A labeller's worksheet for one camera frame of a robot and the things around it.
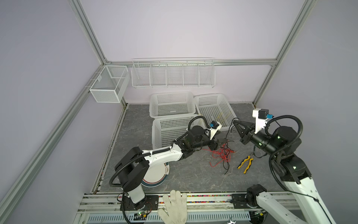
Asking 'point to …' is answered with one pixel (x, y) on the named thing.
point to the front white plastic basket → (164, 129)
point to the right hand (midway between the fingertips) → (234, 122)
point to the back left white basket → (165, 103)
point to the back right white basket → (216, 108)
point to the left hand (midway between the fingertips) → (224, 138)
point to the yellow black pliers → (248, 157)
